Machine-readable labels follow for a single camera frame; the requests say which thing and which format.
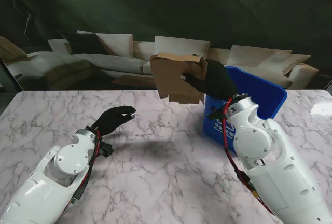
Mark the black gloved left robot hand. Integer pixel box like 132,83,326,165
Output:
92,106,137,138

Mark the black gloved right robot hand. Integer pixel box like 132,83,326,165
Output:
180,58,238,100

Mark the brown cardboard box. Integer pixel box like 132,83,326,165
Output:
150,52,209,105

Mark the blue plastic recycling bin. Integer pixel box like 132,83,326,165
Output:
202,66,288,155

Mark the wooden coffee table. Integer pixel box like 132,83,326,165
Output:
111,75,158,90

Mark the beige sofa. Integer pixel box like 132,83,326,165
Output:
5,29,320,90

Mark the dark sofa cushion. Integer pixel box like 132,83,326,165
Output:
59,31,109,55

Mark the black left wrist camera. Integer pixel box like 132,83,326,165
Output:
98,142,114,157

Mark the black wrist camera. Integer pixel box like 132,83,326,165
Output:
207,106,229,121
98,142,114,157

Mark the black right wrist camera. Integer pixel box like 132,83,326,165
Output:
207,106,229,121

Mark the red black left arm cable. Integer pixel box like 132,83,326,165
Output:
68,130,102,204

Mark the red black arm cable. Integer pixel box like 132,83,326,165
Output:
68,130,102,204
222,98,273,209

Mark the red black right arm cable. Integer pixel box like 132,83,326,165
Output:
222,98,273,209

